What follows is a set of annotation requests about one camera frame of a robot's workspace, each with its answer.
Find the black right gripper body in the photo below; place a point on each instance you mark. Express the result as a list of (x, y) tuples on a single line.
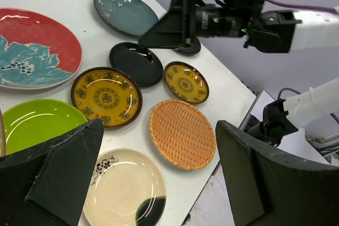
[(268, 32)]

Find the blue-grey plate with blossoms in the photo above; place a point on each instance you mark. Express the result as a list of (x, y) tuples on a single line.
[(133, 17)]

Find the lime green plate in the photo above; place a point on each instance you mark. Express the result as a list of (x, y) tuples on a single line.
[(33, 122)]

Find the large yellow patterned plate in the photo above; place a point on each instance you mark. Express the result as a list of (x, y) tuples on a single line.
[(107, 94)]

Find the cream plate with dark glaze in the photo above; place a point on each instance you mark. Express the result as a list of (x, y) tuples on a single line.
[(126, 188)]

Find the red plate with blue flower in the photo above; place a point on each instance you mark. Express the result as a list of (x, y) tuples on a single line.
[(37, 52)]

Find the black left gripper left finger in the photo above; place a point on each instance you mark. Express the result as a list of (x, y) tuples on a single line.
[(47, 184)]

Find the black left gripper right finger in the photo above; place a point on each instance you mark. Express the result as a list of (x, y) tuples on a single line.
[(268, 186)]

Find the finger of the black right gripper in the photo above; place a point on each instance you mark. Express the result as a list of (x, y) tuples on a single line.
[(175, 29)]

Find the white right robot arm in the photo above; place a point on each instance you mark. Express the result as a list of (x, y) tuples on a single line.
[(298, 70)]

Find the small yellow patterned plate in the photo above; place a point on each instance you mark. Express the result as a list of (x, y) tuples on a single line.
[(186, 82)]

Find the woven wicker plate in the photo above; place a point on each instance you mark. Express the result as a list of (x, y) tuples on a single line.
[(182, 134)]

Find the black glossy plate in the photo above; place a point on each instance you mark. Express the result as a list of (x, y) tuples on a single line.
[(192, 50), (140, 64)]

